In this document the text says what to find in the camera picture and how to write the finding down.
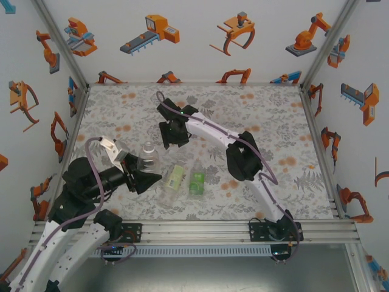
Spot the aluminium back rail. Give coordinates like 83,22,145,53
88,81,303,88

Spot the grey metal base panel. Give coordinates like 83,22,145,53
54,255,358,292

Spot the bottle with green label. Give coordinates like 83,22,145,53
187,159,207,200

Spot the right aluminium corner post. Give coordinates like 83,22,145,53
299,0,364,92

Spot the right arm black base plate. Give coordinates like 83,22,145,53
248,219,304,243

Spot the left aluminium corner post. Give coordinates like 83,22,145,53
30,0,92,91

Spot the left aluminium side rail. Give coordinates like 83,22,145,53
29,85,92,224

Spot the aluminium side rail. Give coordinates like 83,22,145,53
29,85,92,224
299,86,346,220

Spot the right aluminium side rail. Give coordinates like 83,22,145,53
299,86,346,220

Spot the aluminium corner post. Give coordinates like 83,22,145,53
299,0,364,92
30,0,92,91

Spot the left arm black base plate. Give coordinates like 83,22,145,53
120,223,143,244

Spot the aluminium frame leg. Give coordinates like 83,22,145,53
346,243,376,292

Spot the floral patterned tablecloth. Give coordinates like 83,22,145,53
62,83,340,221

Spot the bottle with yellow-green label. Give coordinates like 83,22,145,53
160,164,187,210

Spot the grey slotted cable duct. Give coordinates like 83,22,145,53
91,245,273,258

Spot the clear unlabelled plastic bottle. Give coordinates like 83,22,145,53
136,141,161,176

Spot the aluminium front rail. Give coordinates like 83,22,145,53
29,220,361,245

